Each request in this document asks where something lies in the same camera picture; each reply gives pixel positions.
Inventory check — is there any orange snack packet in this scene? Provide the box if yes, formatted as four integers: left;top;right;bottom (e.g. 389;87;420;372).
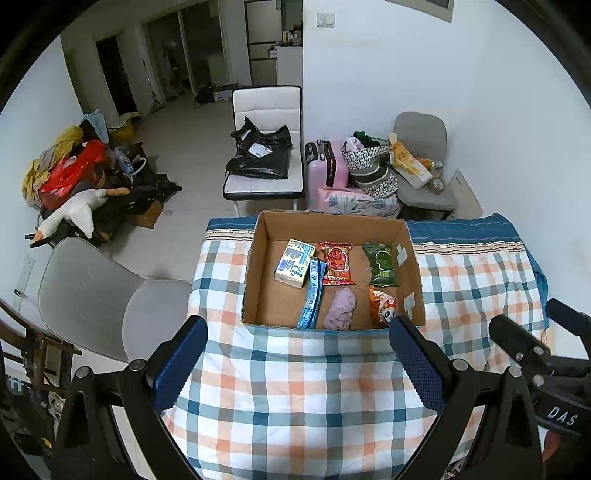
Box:
369;285;398;328

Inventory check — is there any purple soft cloth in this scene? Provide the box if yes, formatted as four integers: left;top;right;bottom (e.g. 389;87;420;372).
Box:
324;288;356;331

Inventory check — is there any green snack packet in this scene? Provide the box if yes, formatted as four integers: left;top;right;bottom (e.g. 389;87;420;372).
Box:
362;243;400;287

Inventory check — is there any long blue snack packet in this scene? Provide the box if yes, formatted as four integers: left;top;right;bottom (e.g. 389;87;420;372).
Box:
297;258;327;330

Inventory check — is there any red snack packet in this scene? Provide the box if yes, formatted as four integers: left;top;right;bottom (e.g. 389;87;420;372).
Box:
318;242;355;286

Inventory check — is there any small milk carton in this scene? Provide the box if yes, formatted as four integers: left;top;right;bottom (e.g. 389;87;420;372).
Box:
274;239;315;288

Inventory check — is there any plaid checked blanket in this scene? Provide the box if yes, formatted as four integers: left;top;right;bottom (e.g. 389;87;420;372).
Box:
162;214;549;479

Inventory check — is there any grey plastic chair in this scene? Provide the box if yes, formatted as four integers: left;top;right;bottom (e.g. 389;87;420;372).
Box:
38;237;192;362

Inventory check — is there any wooden chair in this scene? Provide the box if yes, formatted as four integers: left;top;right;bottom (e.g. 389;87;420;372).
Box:
1;300;82;395

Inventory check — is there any open cardboard box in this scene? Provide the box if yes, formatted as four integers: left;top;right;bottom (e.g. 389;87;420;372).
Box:
242;211;426;331

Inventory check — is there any floral pillow package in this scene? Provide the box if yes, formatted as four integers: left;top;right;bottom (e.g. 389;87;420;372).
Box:
318;187;400;217

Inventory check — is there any white goose plush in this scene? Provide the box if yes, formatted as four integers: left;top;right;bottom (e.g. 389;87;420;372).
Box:
30;187;130;248

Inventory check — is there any yellow bread bag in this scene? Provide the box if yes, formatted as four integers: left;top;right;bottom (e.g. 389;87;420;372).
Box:
389;133;433;190

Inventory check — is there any patterned tote bag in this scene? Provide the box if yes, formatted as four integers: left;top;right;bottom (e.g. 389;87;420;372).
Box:
342;132;398;199

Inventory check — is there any red plastic bag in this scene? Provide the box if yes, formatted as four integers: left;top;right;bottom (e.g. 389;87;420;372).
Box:
39;140;107;211

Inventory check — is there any pink suitcase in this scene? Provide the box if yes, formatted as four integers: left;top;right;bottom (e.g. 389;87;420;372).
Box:
304;140;349;210

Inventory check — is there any grey office chair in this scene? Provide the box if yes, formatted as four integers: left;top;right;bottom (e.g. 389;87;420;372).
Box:
394;111;457;220

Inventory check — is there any yellow clothes pile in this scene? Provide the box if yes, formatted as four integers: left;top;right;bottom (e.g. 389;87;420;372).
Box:
21;126;83;208

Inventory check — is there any black plastic bag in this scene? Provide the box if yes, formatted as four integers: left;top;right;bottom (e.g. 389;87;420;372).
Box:
225;117;293;180

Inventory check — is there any white padded chair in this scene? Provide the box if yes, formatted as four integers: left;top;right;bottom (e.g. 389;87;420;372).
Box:
222;86;304;210

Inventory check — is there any wall switch panel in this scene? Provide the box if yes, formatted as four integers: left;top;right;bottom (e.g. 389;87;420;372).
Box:
317;12;335;28

